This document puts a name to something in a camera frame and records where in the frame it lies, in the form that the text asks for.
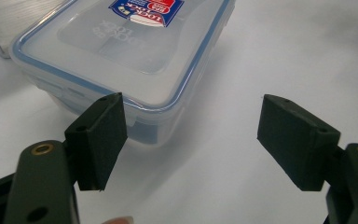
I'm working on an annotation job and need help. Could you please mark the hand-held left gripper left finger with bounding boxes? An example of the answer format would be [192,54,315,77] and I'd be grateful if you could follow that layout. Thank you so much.
[3,91,129,224]

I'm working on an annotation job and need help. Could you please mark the clear plastic food container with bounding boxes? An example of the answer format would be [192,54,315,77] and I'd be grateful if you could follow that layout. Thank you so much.
[8,0,237,148]

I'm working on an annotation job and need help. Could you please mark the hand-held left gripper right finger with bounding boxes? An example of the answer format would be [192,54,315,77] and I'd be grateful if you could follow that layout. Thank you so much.
[256,93,358,224]

